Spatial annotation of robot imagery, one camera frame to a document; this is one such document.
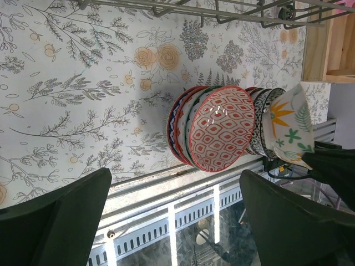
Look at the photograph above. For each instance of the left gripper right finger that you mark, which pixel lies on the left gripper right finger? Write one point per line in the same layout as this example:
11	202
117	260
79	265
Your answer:
290	229

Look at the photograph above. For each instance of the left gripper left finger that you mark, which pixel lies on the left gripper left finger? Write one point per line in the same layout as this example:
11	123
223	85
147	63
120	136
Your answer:
57	228

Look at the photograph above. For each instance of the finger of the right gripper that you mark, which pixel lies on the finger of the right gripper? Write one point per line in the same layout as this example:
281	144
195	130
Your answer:
334	167

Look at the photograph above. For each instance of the orange leaf floral bowl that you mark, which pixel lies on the orange leaf floral bowl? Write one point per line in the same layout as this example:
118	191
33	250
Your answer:
287	127

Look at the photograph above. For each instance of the red diamond pattern bowl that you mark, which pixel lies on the red diamond pattern bowl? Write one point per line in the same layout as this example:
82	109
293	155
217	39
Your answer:
221	128

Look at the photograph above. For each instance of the left stack lower bowls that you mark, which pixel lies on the left stack lower bowls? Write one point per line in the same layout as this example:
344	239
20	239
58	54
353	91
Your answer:
176	123

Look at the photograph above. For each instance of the aluminium rail frame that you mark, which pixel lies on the aluminium rail frame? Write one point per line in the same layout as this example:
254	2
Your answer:
136	212

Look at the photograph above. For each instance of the wooden tray frame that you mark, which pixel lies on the wooden tray frame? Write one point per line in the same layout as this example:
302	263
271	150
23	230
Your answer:
329	51

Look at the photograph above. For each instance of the grey wire dish rack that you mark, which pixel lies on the grey wire dish rack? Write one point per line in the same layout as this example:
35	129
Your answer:
267	13

